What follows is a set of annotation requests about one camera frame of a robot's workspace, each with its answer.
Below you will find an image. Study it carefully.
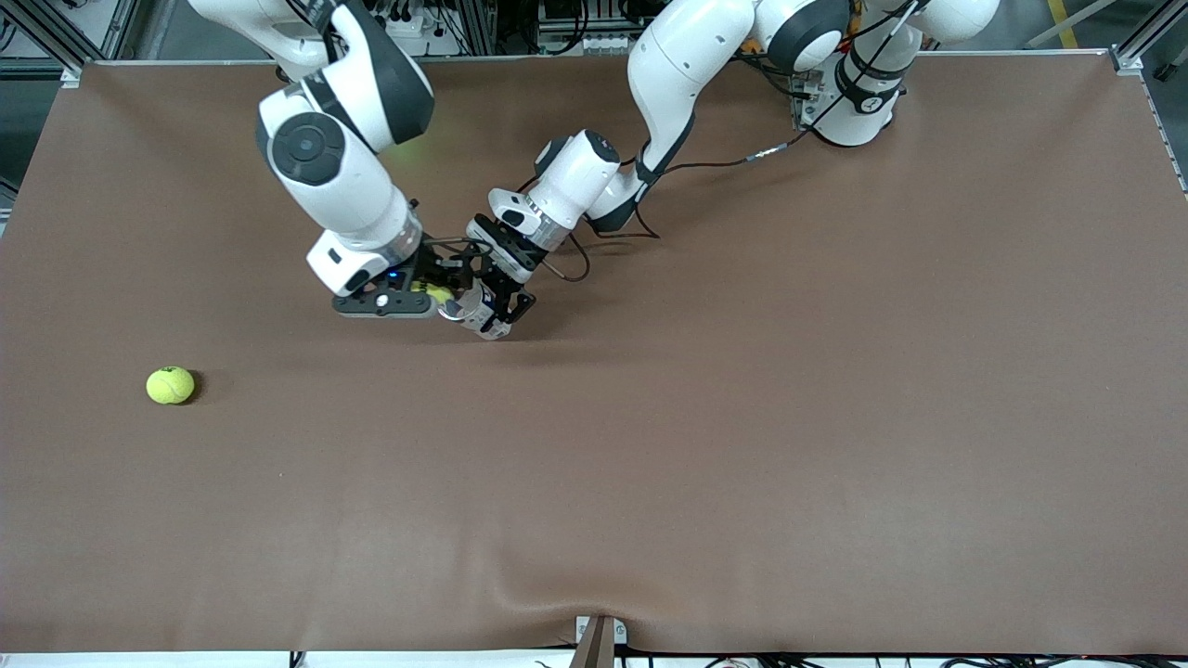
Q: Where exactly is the brown table mat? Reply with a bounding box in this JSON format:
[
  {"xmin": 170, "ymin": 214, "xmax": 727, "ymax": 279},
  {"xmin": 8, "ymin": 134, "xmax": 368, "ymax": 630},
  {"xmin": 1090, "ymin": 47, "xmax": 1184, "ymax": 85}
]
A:
[{"xmin": 0, "ymin": 51, "xmax": 1188, "ymax": 655}]

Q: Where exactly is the brown wooden strut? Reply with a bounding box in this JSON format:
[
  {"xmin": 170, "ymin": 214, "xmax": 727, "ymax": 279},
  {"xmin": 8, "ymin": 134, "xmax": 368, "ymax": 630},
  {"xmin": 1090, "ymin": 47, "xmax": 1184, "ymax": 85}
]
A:
[{"xmin": 568, "ymin": 617, "xmax": 616, "ymax": 668}]

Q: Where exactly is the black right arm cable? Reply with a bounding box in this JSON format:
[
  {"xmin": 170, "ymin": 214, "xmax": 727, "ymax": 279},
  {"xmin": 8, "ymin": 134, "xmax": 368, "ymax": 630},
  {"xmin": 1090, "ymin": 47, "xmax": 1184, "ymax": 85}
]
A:
[{"xmin": 408, "ymin": 199, "xmax": 495, "ymax": 265}]

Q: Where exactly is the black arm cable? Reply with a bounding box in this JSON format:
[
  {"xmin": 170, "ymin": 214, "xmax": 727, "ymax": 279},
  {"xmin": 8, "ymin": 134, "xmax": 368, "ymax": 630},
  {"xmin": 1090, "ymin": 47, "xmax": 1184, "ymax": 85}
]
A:
[
  {"xmin": 408, "ymin": 199, "xmax": 495, "ymax": 265},
  {"xmin": 534, "ymin": 128, "xmax": 810, "ymax": 282}
]

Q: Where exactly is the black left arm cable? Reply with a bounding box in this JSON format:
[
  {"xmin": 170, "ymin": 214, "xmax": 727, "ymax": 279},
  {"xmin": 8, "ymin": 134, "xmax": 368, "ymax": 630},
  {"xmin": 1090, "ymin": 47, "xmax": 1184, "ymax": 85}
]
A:
[{"xmin": 534, "ymin": 128, "xmax": 810, "ymax": 282}]

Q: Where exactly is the grey metal bracket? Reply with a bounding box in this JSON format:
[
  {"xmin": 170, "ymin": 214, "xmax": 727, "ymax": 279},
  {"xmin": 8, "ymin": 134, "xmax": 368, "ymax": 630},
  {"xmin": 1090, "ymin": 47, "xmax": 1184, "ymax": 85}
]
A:
[{"xmin": 575, "ymin": 614, "xmax": 628, "ymax": 648}]

